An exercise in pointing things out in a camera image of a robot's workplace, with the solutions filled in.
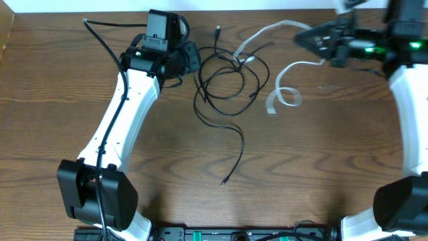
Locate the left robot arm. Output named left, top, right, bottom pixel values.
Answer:
left=57, top=9, right=201, bottom=240

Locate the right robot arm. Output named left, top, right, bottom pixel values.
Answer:
left=294, top=0, right=427, bottom=240

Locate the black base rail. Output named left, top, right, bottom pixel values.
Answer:
left=73, top=220, right=411, bottom=241

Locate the black usb cable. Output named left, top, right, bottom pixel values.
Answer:
left=193, top=25, right=276, bottom=187

